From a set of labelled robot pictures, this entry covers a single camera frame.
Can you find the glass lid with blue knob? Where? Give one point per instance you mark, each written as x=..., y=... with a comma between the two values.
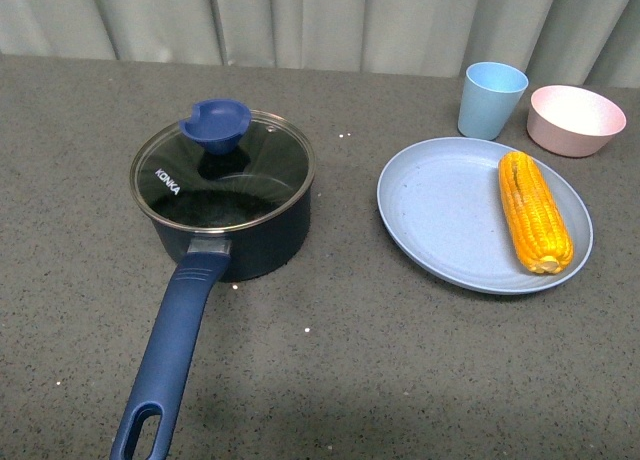
x=224, y=168

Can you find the yellow corn cob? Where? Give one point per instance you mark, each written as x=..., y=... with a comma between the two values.
x=538, y=232

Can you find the dark blue saucepan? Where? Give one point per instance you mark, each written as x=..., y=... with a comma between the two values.
x=213, y=236

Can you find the light blue plate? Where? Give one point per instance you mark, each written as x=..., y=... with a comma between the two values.
x=439, y=200

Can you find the light blue cup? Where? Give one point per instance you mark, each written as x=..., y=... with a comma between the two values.
x=490, y=94

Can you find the pink bowl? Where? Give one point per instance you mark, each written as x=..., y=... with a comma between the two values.
x=572, y=121

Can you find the grey curtain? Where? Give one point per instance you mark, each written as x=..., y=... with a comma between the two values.
x=553, y=41

